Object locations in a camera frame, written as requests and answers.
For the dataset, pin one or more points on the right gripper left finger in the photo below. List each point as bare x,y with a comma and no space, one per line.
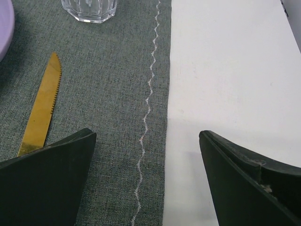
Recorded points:
45,187

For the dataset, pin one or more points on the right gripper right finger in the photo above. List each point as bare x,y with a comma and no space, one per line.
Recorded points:
247,188

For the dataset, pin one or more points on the yellow green knife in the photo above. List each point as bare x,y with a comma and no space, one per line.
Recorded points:
38,124

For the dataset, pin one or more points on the grey cloth placemat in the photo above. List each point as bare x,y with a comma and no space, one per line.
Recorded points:
115,81

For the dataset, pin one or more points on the purple plastic plate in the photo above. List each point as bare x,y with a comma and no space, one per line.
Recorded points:
7,24

